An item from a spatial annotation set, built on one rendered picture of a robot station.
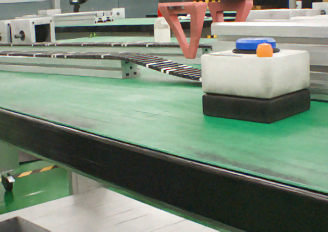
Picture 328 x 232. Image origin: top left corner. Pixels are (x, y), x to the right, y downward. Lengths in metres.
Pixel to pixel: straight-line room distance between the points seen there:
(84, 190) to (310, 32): 1.60
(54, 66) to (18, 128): 0.36
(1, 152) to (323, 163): 2.57
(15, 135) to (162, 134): 0.23
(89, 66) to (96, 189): 1.24
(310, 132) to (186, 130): 0.11
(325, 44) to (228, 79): 0.14
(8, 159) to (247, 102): 2.45
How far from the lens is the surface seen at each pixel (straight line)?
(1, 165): 2.89
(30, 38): 1.62
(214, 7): 0.79
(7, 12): 12.50
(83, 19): 4.00
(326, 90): 0.61
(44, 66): 1.03
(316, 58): 0.61
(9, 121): 0.67
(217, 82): 0.53
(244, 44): 0.53
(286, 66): 0.52
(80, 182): 2.09
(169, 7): 0.71
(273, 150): 0.42
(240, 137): 0.46
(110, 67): 0.88
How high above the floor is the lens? 0.89
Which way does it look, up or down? 12 degrees down
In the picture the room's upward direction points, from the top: 3 degrees counter-clockwise
